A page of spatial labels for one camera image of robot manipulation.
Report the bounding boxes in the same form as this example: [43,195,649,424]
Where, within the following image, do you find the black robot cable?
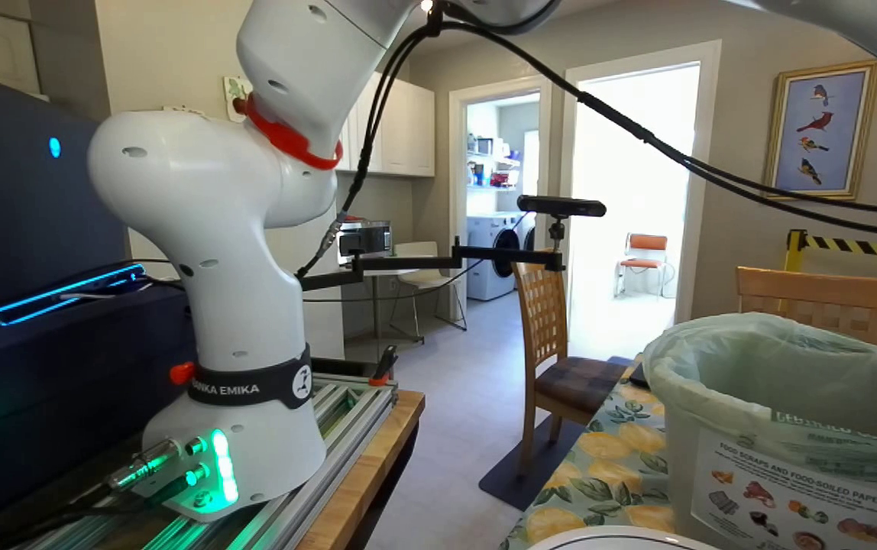
[292,0,877,283]

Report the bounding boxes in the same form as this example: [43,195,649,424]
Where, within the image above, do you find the white chair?
[388,237,470,339]

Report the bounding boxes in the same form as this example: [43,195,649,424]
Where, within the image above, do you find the white compost bin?
[638,308,877,550]

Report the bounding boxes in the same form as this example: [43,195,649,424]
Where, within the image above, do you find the framed bird picture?
[757,58,877,206]

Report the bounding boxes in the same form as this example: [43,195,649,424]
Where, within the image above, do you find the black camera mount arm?
[296,236,567,295]

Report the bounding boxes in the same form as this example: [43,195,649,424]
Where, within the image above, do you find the white wall cabinets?
[338,69,438,180]

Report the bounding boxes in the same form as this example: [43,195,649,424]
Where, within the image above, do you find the white herb print plate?
[530,522,721,550]

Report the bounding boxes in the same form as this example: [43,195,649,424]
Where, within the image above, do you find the white washing machine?
[463,211,538,304]

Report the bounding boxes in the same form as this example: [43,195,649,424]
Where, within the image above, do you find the beige wall switch plate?
[219,74,256,126]

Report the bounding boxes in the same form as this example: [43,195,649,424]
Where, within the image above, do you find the black equipment case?
[0,278,195,522]

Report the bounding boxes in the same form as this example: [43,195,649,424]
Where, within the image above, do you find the dark blue floor mat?
[477,408,586,512]

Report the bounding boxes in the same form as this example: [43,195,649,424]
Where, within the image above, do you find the black bar camera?
[512,191,609,220]

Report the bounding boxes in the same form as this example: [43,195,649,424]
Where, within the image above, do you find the yellow black caution tape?
[782,225,877,273]

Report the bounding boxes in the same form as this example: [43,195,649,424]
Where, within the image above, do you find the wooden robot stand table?
[296,388,427,550]

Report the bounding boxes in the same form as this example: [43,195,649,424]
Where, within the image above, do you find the small black appliance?
[335,220,393,259]

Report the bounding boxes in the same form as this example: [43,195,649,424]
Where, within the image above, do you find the lemon print tablecloth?
[502,380,685,550]

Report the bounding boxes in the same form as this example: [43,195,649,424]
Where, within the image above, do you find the orange chair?
[615,229,676,299]

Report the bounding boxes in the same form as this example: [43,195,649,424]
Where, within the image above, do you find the aluminium base plate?
[17,371,401,550]

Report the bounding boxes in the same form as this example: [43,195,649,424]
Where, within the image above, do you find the plaid seat cushion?
[531,355,628,416]

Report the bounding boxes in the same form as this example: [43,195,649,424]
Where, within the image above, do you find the lattice back wooden chair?
[511,258,628,477]

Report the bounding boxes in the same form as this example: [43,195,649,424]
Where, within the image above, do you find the wooden crate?
[732,262,877,361]

